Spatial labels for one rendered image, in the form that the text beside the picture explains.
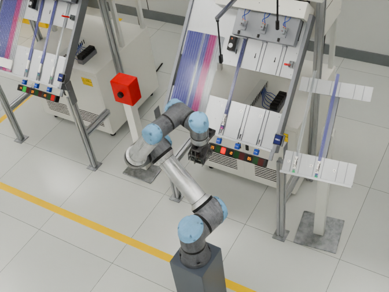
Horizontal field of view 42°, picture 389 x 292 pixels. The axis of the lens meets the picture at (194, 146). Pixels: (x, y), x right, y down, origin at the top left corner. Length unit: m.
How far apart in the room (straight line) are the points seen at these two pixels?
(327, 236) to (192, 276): 1.06
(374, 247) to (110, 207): 1.68
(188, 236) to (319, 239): 1.13
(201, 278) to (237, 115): 0.87
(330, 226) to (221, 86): 1.09
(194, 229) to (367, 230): 1.33
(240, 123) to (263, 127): 0.13
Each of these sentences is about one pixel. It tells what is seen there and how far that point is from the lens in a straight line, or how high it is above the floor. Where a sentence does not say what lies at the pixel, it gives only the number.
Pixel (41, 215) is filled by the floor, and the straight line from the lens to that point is 3.63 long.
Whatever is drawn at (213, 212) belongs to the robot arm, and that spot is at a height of 0.76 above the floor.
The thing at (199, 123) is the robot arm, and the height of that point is 1.31.
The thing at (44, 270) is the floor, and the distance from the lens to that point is 3.34.
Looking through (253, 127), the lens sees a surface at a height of 0.78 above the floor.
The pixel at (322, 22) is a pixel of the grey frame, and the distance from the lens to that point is 2.73.
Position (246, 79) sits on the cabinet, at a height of 0.62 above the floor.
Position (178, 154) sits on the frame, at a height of 0.32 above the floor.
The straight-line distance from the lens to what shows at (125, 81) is 3.16.
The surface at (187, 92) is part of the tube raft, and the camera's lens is 2.85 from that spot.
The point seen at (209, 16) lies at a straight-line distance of 2.88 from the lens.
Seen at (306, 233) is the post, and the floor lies 0.01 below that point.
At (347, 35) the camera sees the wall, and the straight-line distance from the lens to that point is 4.49.
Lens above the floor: 2.57
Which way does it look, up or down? 43 degrees down
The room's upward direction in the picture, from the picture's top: 9 degrees counter-clockwise
